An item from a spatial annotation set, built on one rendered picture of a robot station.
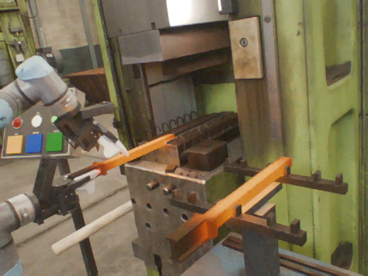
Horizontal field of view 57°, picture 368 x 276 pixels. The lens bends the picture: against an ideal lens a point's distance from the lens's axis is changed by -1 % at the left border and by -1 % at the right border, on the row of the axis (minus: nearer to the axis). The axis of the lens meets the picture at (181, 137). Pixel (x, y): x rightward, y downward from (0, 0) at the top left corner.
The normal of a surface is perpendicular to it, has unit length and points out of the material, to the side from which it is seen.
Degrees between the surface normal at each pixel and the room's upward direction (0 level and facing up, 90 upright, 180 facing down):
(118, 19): 90
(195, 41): 90
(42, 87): 105
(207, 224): 90
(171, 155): 90
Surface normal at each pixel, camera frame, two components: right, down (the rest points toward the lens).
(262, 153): -0.65, 0.31
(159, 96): 0.74, 0.08
